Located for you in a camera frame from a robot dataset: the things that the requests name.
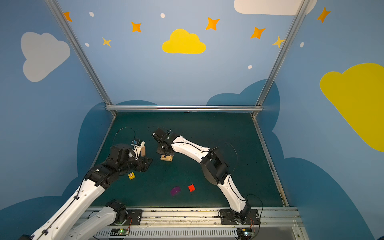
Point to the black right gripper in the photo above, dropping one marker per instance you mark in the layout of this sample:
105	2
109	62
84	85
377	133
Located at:
164	145

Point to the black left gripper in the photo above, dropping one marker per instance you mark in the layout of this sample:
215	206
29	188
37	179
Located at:
144	163

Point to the light wood block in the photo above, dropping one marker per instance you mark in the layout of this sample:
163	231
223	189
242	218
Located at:
143	151

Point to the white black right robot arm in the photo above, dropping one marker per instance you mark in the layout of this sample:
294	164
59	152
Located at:
214	167

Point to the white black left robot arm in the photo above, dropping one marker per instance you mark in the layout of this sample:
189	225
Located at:
123	159

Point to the purple block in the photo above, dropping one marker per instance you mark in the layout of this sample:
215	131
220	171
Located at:
175	190

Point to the yellow cube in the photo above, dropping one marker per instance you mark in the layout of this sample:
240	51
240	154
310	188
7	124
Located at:
131	176

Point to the red cube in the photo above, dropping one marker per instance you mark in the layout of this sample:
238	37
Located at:
191	188

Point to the left green circuit board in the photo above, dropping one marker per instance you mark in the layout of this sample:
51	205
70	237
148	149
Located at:
119	232

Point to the green circuit board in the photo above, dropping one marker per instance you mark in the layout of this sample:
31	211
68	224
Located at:
244	234
119	232

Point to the right green circuit board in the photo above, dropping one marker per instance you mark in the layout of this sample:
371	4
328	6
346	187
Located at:
244	234

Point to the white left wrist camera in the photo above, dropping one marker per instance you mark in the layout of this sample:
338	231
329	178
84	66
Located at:
137	146

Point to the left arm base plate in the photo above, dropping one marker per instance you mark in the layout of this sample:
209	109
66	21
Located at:
129	217

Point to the aluminium left corner post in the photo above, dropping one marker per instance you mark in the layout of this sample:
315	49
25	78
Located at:
64	24

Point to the aluminium corner post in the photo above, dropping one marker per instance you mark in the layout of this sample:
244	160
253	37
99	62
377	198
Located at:
64	24
291	34

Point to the aluminium back frame rail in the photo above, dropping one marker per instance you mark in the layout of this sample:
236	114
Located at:
145	108

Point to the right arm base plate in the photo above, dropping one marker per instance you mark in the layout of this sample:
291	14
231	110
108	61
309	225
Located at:
228	217

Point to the aluminium front rail base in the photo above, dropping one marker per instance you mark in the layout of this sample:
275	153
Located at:
204	224

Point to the aluminium right corner post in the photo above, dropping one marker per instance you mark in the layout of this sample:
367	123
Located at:
291	34

